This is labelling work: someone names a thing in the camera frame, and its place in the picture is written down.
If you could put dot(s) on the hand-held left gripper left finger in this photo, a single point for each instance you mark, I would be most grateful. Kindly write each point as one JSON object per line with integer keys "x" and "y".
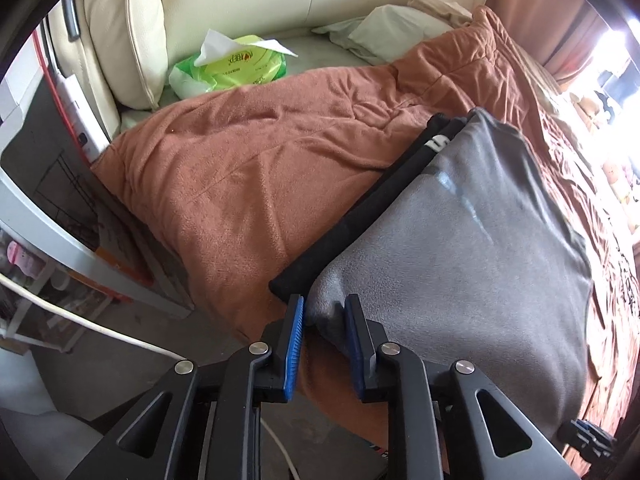
{"x": 294, "y": 355}

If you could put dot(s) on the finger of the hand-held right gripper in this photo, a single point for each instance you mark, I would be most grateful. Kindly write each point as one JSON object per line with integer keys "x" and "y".
{"x": 590, "y": 440}

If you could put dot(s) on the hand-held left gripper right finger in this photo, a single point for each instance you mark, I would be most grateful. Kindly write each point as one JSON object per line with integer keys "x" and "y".
{"x": 355, "y": 355}

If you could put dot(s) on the grey t-shirt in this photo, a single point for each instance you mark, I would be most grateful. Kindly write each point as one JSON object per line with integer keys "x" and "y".
{"x": 450, "y": 260}

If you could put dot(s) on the black folded printed garment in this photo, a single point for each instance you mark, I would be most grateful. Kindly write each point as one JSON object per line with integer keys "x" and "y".
{"x": 350, "y": 220}

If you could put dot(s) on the brown blanket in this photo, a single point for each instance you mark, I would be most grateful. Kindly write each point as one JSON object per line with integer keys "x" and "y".
{"x": 250, "y": 160}

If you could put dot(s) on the white side table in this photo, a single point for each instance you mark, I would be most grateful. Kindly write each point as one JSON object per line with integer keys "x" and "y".
{"x": 60, "y": 255}

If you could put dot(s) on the pink bottle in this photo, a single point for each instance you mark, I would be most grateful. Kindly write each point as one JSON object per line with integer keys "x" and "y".
{"x": 20, "y": 260}

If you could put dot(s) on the green tissue pack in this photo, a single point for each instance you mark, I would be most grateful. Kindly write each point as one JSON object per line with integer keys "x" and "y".
{"x": 235, "y": 67}

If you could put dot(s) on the pale pillow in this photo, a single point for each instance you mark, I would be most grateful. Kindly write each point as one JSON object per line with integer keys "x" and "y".
{"x": 380, "y": 30}

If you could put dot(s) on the window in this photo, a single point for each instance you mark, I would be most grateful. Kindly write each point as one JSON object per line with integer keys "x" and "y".
{"x": 620, "y": 60}

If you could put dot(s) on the pink curtain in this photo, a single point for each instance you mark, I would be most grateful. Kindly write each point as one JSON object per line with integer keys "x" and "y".
{"x": 540, "y": 10}

